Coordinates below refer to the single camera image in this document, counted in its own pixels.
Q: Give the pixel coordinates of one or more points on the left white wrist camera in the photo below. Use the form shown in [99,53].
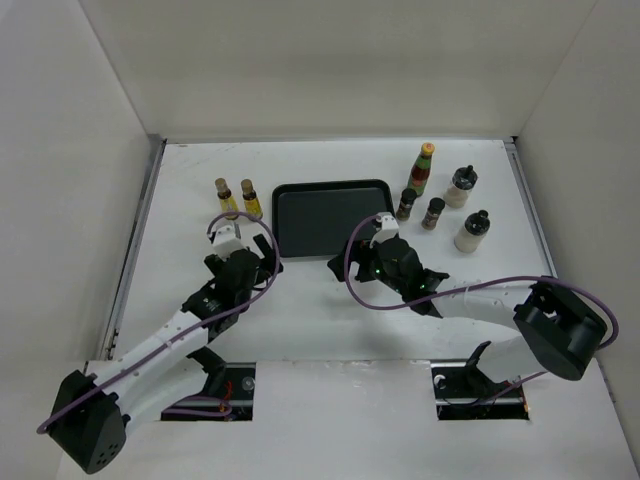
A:
[226,240]

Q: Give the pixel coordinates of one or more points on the white shaker black lid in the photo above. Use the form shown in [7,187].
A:
[462,183]
[472,232]

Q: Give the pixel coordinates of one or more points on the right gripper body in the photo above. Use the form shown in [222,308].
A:
[371,267]

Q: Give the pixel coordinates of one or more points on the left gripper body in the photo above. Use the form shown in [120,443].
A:
[242,299]

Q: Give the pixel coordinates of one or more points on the yellow-label oil bottle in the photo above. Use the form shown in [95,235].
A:
[250,199]
[226,199]

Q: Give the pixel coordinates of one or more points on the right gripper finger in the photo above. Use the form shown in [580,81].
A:
[340,266]
[376,234]

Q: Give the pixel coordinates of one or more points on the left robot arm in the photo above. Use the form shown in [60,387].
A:
[94,413]

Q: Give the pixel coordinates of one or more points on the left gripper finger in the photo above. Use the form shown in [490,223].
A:
[217,265]
[268,261]

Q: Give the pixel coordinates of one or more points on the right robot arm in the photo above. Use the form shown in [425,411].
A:
[558,327]

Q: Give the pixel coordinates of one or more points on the black-cap spice jar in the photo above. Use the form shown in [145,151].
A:
[407,200]
[434,210]

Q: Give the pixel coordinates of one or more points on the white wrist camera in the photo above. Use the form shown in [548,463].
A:
[226,240]
[386,227]

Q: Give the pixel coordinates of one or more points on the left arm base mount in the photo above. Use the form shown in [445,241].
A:
[227,399]

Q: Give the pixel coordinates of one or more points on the green-label chili sauce bottle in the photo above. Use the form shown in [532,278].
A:
[421,168]

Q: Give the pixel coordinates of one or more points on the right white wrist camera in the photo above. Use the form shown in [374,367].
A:
[386,227]

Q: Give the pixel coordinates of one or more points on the black plastic tray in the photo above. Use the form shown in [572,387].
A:
[316,219]

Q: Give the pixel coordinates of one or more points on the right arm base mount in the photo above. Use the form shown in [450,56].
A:
[463,393]

